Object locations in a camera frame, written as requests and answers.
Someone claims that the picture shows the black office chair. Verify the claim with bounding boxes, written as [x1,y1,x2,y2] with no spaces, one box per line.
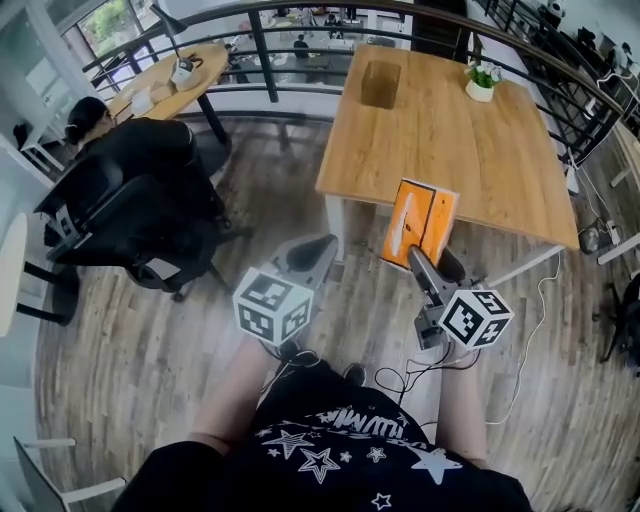
[34,154,256,301]

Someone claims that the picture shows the white frame with dark panel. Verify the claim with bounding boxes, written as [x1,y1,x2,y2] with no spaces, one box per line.
[12,436,127,512]

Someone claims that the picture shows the rectangular wooden table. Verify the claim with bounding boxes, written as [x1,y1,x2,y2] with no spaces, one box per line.
[323,192,564,289]

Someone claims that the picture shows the black cable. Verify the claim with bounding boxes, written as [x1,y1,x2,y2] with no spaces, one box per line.
[259,342,321,396]
[374,347,481,406]

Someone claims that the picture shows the round wooden table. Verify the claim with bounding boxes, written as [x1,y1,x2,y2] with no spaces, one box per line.
[107,43,231,144]

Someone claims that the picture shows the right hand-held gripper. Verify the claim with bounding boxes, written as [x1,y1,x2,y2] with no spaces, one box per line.
[407,244,515,351]

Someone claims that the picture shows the wooden desk white legs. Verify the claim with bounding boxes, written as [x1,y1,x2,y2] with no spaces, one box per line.
[597,122,640,266]

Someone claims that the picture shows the person's black star-print shirt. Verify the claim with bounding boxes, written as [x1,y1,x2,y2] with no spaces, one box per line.
[112,387,534,512]

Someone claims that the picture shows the potted plant in white pot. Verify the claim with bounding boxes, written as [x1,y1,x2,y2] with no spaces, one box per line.
[464,62,503,104]

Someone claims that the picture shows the person's left forearm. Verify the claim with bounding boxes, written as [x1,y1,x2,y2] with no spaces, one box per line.
[189,334,281,454]

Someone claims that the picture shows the large window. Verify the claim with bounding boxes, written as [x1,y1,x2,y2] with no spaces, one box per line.
[59,0,151,51]

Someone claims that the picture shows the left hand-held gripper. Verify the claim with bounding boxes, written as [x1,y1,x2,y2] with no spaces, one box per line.
[232,233,339,346]

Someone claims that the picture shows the person's right forearm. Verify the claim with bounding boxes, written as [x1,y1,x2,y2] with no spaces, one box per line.
[437,347,489,469]

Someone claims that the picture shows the black desk lamp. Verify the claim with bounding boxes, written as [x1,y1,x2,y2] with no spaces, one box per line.
[149,3,189,64]

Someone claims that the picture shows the white round table black base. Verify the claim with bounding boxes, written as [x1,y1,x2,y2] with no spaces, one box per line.
[0,212,81,339]

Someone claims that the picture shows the brown transparent container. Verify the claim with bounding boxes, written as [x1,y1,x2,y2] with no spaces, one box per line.
[360,59,402,110]

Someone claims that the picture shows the white cable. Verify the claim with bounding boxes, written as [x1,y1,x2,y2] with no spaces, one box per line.
[484,249,564,426]

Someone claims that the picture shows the orange and white box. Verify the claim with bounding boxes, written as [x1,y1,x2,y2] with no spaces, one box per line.
[380,178,460,269]

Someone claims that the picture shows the black metal railing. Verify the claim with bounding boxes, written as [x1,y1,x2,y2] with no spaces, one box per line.
[82,0,626,166]

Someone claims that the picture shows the person's black shoe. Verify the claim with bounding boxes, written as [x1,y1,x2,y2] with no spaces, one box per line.
[342,362,368,389]

